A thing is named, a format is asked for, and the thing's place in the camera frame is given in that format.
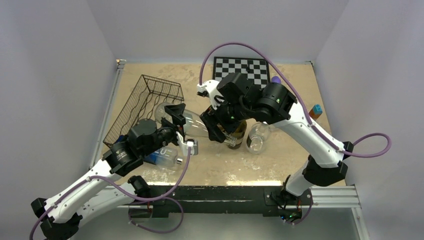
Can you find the clear wine bottle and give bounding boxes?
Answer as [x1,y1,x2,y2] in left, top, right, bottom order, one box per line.
[153,101,239,148]

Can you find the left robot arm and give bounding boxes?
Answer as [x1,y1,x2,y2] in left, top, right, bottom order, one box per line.
[29,103,197,240]

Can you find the clear bottle near silver cap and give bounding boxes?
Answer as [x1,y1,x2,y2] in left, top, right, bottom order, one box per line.
[246,122,272,155]

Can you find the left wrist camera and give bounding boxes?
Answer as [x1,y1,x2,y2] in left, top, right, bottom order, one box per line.
[175,131,199,157]

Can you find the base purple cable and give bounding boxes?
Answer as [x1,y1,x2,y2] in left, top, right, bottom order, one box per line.
[127,197,185,234]
[281,195,315,227]

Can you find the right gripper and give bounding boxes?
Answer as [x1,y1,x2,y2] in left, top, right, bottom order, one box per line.
[200,94,252,143]

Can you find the blue square bottle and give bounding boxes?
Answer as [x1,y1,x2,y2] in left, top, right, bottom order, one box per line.
[104,135,183,172]

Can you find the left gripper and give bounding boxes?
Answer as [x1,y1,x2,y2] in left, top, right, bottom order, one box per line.
[140,102,187,158]

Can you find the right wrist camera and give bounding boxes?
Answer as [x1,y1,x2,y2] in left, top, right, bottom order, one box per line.
[196,79,225,110]

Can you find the purple flashlight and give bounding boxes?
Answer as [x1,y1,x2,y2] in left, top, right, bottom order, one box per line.
[271,76,282,85]

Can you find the black wire wine rack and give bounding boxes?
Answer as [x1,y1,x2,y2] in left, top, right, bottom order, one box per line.
[103,74,185,148]

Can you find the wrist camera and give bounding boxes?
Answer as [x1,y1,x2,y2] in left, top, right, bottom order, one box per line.
[175,131,199,157]
[196,79,225,110]

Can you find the black white chessboard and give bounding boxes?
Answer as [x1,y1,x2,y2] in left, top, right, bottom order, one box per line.
[212,56,271,89]

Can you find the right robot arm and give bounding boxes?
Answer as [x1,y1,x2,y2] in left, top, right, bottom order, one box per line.
[197,72,353,204]

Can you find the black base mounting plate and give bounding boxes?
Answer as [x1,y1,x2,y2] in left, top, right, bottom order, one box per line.
[147,185,314,219]

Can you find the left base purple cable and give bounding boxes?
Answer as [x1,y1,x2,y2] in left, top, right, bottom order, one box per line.
[127,197,185,234]

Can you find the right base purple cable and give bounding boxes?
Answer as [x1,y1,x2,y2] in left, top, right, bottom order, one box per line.
[281,195,315,227]

